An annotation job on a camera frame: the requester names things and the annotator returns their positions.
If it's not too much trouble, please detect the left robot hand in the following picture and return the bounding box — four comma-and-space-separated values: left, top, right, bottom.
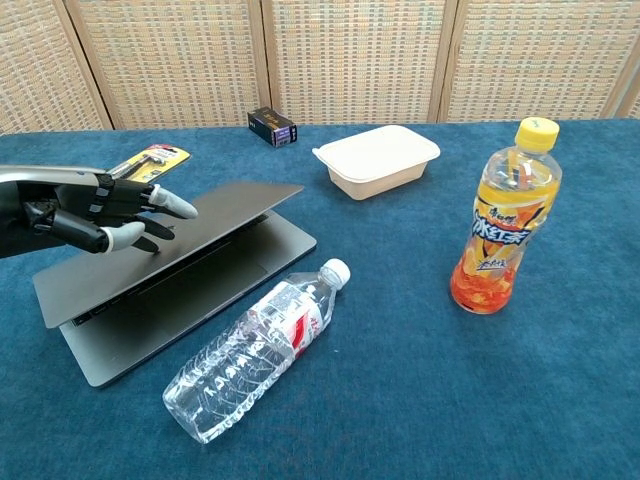
0, 164, 200, 260

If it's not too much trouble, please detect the grey laptop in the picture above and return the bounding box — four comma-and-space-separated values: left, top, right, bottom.
32, 182, 319, 390

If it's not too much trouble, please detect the yellow tool blister package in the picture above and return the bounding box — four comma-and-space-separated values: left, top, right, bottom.
107, 143, 193, 184

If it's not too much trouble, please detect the small black carton box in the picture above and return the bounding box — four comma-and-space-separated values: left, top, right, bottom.
246, 106, 299, 149

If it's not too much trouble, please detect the clear plastic water bottle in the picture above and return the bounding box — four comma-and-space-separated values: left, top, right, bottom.
162, 258, 352, 445

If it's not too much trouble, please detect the beige lidded lunch box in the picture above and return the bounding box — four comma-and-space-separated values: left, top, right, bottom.
312, 124, 442, 202

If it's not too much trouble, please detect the woven wooden folding screen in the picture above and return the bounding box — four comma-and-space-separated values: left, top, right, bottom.
0, 0, 640, 136

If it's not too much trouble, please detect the blue table mat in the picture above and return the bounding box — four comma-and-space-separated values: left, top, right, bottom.
0, 118, 640, 480

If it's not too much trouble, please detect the iced tea bottle yellow cap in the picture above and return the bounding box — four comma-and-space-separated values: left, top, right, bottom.
450, 117, 564, 316

